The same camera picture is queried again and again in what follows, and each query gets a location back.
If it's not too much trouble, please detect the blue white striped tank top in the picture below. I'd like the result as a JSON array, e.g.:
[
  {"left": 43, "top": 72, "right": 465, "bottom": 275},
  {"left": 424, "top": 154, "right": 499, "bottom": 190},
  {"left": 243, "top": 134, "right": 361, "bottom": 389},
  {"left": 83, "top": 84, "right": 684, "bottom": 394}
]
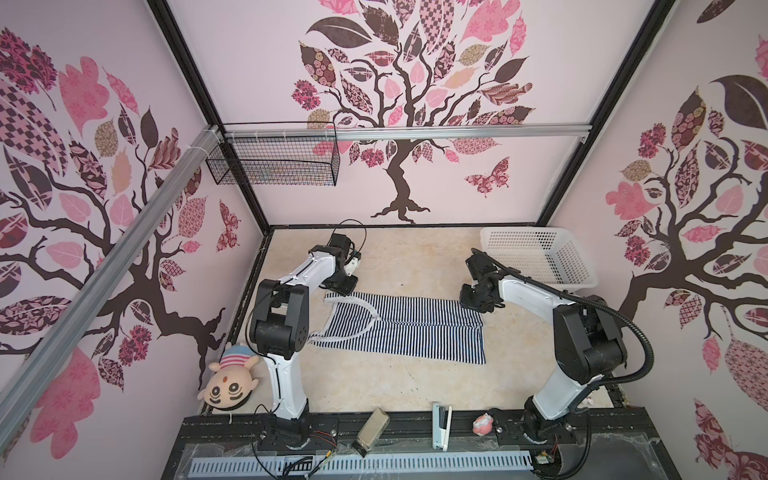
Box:
[{"left": 308, "top": 292, "right": 486, "bottom": 365}]

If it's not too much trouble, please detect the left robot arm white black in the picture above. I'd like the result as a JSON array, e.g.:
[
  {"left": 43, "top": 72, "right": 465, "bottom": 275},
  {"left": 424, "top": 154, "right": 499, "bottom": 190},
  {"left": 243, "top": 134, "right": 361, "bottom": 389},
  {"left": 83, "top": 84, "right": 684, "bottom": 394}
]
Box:
[{"left": 245, "top": 234, "right": 357, "bottom": 443}]

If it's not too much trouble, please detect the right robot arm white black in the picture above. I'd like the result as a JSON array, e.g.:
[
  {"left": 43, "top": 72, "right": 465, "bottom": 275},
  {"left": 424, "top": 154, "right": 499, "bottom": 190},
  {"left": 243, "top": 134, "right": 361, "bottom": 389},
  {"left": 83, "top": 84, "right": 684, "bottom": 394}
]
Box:
[{"left": 459, "top": 249, "right": 627, "bottom": 443}]

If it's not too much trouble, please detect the white plastic laundry basket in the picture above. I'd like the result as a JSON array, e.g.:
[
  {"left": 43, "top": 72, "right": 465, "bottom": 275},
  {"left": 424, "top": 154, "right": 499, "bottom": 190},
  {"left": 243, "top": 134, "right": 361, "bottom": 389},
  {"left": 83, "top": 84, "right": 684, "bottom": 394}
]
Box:
[{"left": 480, "top": 227, "right": 599, "bottom": 292}]

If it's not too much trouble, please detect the white stapler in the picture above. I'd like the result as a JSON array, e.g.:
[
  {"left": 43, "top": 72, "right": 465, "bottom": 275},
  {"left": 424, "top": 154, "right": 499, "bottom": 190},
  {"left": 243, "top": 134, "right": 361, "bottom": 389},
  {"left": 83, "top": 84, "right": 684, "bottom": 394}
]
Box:
[{"left": 432, "top": 403, "right": 453, "bottom": 452}]

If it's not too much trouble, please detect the pink white small toy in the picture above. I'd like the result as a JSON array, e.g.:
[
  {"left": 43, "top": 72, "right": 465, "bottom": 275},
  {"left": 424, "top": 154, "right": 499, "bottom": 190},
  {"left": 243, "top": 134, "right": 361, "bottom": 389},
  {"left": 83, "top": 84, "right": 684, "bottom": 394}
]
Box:
[{"left": 472, "top": 413, "right": 494, "bottom": 437}]

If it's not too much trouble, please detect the cartoon doll head toy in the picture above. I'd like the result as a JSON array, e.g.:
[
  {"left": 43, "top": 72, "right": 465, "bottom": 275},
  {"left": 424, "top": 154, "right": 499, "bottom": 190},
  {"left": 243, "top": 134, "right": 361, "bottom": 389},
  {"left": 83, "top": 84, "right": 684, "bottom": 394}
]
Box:
[{"left": 197, "top": 343, "right": 261, "bottom": 411}]

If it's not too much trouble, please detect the tan rectangular box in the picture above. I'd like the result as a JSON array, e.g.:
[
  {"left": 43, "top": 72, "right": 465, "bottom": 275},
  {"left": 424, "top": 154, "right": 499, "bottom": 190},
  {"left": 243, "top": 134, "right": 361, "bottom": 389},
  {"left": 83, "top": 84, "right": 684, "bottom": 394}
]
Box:
[{"left": 351, "top": 408, "right": 390, "bottom": 458}]

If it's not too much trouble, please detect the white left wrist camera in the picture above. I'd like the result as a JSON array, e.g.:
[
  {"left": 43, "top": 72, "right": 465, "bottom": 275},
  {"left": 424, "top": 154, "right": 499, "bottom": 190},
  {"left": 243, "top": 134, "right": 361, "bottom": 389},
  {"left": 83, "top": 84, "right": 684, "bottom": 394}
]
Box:
[{"left": 345, "top": 252, "right": 361, "bottom": 275}]

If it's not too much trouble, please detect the black left camera cable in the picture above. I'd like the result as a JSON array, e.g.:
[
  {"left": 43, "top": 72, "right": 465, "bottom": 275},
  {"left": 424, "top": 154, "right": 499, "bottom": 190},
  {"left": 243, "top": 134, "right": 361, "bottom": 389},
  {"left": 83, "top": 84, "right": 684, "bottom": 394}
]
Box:
[{"left": 326, "top": 218, "right": 368, "bottom": 253}]

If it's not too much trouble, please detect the black corrugated cable conduit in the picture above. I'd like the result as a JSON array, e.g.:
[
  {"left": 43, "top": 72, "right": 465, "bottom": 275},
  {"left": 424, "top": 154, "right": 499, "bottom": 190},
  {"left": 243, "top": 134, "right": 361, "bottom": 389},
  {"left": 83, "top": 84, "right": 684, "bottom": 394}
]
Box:
[{"left": 470, "top": 248, "right": 655, "bottom": 412}]

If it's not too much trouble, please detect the black wire basket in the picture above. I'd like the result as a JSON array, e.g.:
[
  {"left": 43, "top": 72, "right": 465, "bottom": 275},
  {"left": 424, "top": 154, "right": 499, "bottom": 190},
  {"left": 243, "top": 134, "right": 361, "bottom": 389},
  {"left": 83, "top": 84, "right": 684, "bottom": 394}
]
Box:
[{"left": 206, "top": 120, "right": 341, "bottom": 187}]

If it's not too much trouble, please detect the white slotted cable duct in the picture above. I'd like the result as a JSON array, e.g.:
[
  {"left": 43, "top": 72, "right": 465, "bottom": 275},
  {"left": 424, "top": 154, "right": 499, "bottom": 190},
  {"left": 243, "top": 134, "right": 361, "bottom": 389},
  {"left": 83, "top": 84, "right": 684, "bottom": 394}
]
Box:
[{"left": 186, "top": 451, "right": 533, "bottom": 479}]

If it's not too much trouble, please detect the aluminium rail back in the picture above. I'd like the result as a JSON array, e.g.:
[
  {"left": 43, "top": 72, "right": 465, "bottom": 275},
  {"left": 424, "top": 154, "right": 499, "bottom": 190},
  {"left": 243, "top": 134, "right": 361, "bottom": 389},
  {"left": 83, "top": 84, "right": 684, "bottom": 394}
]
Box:
[{"left": 225, "top": 123, "right": 592, "bottom": 141}]

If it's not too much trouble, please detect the aluminium rail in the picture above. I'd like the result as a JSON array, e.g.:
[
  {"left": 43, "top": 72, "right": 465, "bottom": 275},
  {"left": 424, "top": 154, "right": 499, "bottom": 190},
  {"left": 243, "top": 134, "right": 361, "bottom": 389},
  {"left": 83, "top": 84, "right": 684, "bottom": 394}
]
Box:
[
  {"left": 1, "top": 125, "right": 221, "bottom": 448},
  {"left": 225, "top": 123, "right": 592, "bottom": 141}
]

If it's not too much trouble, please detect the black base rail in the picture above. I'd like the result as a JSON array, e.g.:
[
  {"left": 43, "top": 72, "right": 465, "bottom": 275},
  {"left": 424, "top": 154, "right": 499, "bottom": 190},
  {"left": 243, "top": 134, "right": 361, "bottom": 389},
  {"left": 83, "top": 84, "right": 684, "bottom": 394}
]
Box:
[{"left": 163, "top": 407, "right": 679, "bottom": 479}]

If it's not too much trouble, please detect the black corner frame post left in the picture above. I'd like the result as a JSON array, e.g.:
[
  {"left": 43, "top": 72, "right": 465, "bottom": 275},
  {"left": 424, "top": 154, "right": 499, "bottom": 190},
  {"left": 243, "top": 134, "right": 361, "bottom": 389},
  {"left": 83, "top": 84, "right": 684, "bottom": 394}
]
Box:
[{"left": 147, "top": 0, "right": 272, "bottom": 235}]

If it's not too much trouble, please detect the black corner frame post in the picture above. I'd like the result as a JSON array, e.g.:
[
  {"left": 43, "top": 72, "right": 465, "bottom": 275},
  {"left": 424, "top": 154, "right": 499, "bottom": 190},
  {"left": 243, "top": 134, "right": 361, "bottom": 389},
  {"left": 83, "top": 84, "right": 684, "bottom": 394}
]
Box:
[
  {"left": 147, "top": 0, "right": 272, "bottom": 235},
  {"left": 534, "top": 0, "right": 678, "bottom": 227}
]

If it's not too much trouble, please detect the aluminium rail left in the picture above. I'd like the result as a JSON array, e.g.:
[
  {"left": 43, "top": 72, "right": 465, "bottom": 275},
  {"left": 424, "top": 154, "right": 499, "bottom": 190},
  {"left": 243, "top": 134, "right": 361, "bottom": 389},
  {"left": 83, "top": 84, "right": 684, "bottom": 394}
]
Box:
[{"left": 1, "top": 125, "right": 221, "bottom": 448}]

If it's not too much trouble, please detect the black corner frame post right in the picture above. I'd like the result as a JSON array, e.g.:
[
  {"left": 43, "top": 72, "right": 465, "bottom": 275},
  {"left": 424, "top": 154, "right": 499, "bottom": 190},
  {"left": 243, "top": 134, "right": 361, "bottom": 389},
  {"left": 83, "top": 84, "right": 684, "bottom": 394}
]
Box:
[{"left": 534, "top": 0, "right": 678, "bottom": 227}]

